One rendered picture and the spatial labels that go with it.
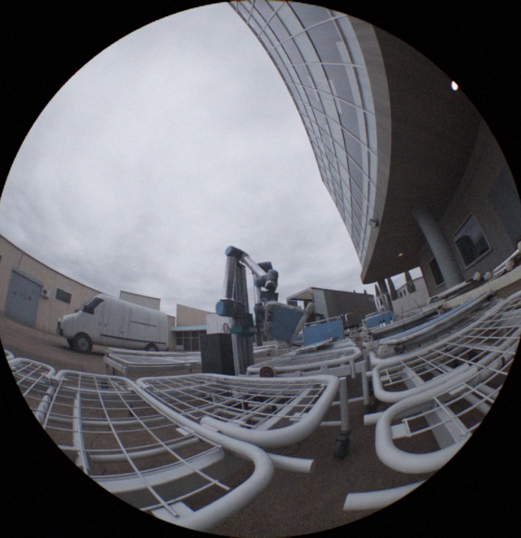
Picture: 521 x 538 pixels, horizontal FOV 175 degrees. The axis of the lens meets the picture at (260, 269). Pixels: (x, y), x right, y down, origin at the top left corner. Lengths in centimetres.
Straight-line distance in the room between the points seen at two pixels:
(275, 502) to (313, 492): 14
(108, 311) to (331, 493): 767
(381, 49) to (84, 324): 971
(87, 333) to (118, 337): 141
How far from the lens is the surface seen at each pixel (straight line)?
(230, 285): 170
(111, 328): 769
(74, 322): 728
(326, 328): 312
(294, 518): 80
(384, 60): 337
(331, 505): 83
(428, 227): 567
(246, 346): 217
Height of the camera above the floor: 69
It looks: 25 degrees up
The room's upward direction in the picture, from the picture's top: 7 degrees counter-clockwise
